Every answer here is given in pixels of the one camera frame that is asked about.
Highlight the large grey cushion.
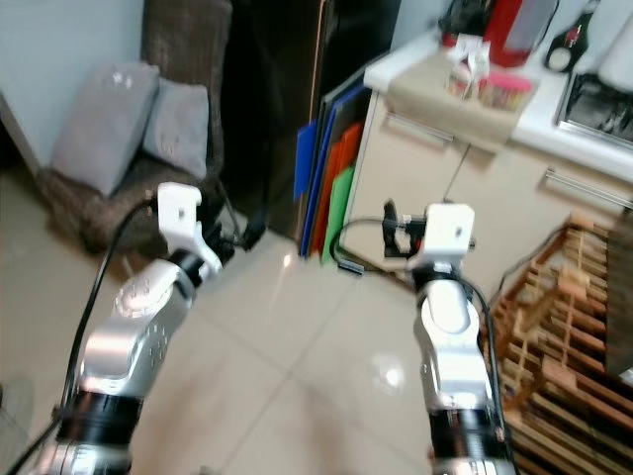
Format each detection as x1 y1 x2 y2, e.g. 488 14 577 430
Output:
51 62 159 197

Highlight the cream base cabinet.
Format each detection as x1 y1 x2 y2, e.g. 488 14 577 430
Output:
321 89 633 328

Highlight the silver cabinet handle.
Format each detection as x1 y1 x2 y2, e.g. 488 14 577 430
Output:
544 168 633 211
381 112 451 140

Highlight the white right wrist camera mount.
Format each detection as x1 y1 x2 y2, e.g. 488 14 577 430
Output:
406 203 474 273

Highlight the blue flat board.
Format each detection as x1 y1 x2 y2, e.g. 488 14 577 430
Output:
294 79 367 243

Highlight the beige counter cloth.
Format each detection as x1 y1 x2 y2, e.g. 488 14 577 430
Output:
386 59 535 154

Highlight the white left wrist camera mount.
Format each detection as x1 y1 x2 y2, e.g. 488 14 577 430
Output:
158 182 224 283

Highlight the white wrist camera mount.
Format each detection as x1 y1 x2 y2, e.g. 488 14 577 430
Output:
406 203 474 273
158 182 224 283

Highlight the brown wicker armchair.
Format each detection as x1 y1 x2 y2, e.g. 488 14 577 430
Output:
40 0 233 253

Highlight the dark tall cabinet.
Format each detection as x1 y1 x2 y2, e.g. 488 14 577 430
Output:
218 0 402 238

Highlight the small grey cushion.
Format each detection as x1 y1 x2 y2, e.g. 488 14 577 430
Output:
141 79 211 181

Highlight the white printed carton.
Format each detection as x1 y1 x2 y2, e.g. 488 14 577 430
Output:
448 35 496 98

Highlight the wooden slatted rack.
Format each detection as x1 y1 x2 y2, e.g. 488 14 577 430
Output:
490 213 633 475

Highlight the black counter appliance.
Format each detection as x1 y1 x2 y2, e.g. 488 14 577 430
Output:
440 0 496 41

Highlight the red kettle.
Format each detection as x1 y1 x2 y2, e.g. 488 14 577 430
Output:
483 0 560 68

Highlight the steel sink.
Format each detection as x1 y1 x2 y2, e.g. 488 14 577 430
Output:
554 71 633 151

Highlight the pink-lidded clear container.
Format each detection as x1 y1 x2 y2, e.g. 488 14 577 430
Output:
477 71 535 110

